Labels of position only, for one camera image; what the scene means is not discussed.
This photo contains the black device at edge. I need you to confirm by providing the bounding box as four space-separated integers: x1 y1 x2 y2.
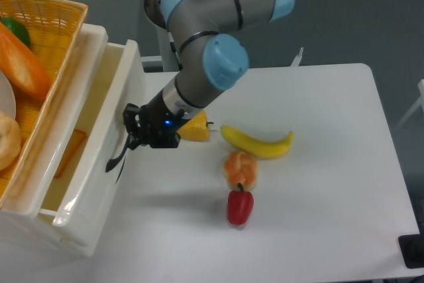
398 234 423 269

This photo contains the orange knotted bread roll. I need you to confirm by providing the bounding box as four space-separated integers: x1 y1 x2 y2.
223 150 259 191

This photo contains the toast bread slice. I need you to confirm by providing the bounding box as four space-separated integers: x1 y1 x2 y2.
54 129 87 178

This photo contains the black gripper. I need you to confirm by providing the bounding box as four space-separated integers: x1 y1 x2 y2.
123 92 186 150

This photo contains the beige bagel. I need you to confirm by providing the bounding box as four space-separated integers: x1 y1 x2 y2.
1 111 22 170

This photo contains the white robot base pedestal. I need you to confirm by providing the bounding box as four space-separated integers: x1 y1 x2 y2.
140 0 219 74

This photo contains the white drawer cabinet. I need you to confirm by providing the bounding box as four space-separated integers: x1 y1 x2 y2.
1 25 127 253

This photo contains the green toy pepper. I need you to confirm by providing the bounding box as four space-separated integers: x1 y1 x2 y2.
1 17 31 48

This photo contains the red toy bell pepper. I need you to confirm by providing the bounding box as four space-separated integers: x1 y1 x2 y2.
227 183 254 225

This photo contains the yellow wicker basket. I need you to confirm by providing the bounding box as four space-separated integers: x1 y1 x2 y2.
1 0 88 201

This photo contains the white plate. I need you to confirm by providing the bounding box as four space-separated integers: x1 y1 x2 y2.
0 72 16 119

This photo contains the orange baguette bread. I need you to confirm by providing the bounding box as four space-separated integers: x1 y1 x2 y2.
1 23 52 99

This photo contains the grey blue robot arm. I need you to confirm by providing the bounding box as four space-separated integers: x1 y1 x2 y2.
123 0 295 149

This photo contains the yellow toy banana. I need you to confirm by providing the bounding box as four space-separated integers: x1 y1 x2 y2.
220 125 294 159

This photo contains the yellow toy bell pepper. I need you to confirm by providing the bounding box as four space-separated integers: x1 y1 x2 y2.
178 111 213 142

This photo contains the white top drawer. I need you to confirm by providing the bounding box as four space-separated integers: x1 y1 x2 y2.
37 40 146 256

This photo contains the white frame at right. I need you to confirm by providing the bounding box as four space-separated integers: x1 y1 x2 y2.
394 80 424 131

